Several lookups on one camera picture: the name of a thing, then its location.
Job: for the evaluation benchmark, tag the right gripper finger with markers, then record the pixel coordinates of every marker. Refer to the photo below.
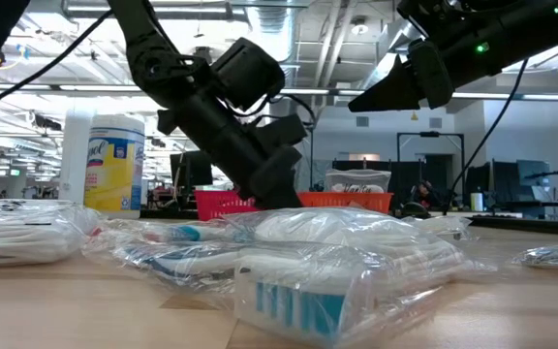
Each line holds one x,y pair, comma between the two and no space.
395,87

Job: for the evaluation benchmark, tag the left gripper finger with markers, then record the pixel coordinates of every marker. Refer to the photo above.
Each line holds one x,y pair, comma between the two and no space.
274,179

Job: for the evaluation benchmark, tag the bagged white cotton balls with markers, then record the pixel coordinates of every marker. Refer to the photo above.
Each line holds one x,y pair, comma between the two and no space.
356,228

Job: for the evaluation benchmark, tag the bagged toothbrush blue bristles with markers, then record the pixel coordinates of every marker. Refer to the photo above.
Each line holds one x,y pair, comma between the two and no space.
298,305

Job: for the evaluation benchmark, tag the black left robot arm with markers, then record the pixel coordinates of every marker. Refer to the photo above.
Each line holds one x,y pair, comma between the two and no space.
148,58

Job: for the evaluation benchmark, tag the black background monitor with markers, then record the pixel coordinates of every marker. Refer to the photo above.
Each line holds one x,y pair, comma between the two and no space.
192,169

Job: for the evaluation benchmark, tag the small red mesh basket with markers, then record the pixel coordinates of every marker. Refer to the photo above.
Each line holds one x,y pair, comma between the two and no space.
221,206

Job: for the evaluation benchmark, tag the round ceiling sensor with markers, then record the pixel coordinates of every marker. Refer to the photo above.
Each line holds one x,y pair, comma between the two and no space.
359,26

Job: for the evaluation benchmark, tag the black partition panel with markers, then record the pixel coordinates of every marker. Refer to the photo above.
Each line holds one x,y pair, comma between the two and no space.
407,167

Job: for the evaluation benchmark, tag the orange mesh basket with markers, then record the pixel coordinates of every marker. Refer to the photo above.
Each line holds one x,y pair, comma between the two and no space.
356,201

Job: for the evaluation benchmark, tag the person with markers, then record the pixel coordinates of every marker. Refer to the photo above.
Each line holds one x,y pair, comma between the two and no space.
424,191

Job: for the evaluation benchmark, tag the Lysol wipes canister yellow label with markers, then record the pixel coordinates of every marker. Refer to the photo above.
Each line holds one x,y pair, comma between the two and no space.
114,169

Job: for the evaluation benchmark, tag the white cup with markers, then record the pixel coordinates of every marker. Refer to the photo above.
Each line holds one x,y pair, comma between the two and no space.
476,202

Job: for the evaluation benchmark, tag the white building column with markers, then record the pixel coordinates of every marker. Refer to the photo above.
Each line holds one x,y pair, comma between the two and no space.
75,160

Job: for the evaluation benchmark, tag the black desk monitor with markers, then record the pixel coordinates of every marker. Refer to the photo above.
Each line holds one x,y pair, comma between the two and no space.
502,184

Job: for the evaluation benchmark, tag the rig LED light bar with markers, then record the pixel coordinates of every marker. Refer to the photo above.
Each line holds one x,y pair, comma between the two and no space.
55,87

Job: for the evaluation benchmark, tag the bagged silver nail clipper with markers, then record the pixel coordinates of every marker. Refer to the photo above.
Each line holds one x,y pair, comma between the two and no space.
557,256

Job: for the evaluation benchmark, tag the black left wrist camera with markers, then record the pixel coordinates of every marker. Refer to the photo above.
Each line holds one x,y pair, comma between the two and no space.
247,72

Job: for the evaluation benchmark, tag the silver air duct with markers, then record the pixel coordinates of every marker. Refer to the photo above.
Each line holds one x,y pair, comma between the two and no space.
279,19

